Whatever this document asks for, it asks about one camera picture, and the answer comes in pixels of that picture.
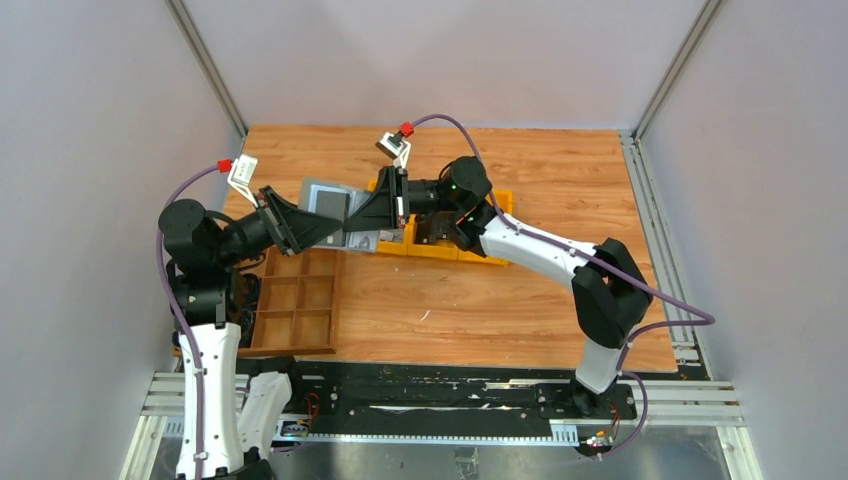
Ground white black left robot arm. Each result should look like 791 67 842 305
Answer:
158 186 343 479

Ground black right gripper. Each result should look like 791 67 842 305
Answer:
343 168 463 234

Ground yellow bin with black cards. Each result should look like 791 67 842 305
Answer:
407 214 459 261

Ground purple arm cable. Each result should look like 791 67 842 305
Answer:
154 158 234 480
398 113 717 458

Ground yellow bin with silver cards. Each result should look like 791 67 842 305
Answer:
376 215 415 256

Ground wooden compartment tray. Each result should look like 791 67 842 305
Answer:
238 249 345 358

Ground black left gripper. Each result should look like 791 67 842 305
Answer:
215 186 343 267

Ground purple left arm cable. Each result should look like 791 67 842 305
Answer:
154 158 234 480

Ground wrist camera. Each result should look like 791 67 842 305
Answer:
375 131 412 169
227 154 259 208

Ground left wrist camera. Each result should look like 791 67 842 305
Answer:
227 154 259 208

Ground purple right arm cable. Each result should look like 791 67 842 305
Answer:
398 113 717 458

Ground dark rolled belts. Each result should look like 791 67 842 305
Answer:
169 270 261 348

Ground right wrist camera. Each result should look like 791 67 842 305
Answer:
375 131 412 169

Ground black VIP card stack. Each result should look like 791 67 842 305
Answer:
414 215 452 245

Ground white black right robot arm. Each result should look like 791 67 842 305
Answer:
343 156 653 418

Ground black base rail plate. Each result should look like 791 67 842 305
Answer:
218 359 639 440

